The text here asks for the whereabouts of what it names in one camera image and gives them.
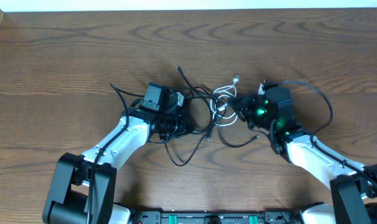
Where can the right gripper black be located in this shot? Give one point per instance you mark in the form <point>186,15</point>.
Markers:
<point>246,107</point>

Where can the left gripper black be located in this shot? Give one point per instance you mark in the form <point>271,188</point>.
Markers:
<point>182,125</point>

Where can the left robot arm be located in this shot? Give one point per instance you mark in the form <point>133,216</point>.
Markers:
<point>82,188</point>

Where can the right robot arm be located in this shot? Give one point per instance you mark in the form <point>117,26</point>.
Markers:
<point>353,185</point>

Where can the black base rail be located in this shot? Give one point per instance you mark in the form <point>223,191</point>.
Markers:
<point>213,217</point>

